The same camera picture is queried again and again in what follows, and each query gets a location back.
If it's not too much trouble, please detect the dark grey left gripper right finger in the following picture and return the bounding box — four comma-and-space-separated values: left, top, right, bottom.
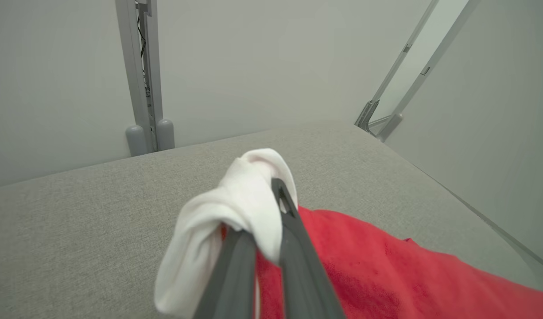
271, 178, 345, 319

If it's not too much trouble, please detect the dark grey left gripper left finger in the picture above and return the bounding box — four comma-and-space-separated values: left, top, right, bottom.
194, 228, 258, 319

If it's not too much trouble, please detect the red and white jersey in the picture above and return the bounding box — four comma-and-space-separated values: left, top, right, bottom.
154, 148, 543, 319

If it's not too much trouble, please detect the grey rounded foot cap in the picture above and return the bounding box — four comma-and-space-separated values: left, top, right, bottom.
156, 119, 175, 151
125, 125, 146, 157

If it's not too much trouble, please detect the grey metal frame post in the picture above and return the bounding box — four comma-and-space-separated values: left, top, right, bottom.
115, 0, 166, 153

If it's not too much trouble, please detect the grey slanted metal frame bar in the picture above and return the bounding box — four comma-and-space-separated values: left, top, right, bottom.
354, 0, 440, 133
377, 0, 481, 142

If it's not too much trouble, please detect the thin black cable in post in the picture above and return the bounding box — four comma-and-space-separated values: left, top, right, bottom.
137, 13, 151, 111

